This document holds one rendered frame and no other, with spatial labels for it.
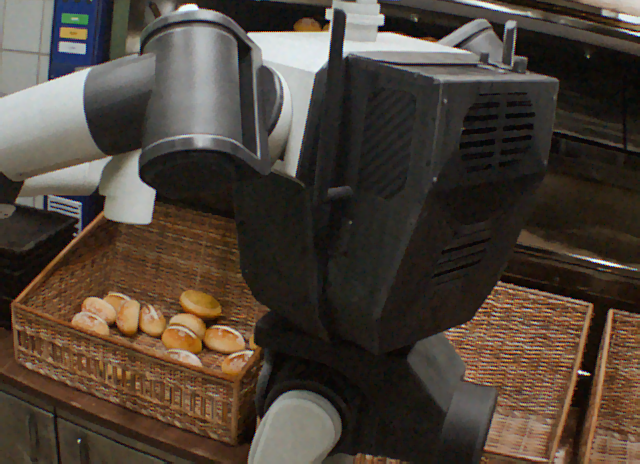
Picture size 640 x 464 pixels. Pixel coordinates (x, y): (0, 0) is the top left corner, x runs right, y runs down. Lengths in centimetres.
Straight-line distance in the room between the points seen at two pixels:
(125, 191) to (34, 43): 124
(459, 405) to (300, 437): 19
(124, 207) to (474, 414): 49
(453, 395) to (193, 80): 48
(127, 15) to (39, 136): 129
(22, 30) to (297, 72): 156
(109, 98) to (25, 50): 154
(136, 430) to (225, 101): 103
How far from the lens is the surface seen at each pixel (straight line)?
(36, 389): 179
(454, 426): 97
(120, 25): 209
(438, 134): 73
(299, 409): 97
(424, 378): 94
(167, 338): 192
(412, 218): 76
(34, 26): 227
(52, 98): 80
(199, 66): 74
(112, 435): 173
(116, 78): 77
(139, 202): 107
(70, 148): 80
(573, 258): 177
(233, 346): 192
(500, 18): 160
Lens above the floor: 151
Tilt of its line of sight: 19 degrees down
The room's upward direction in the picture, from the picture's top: 7 degrees clockwise
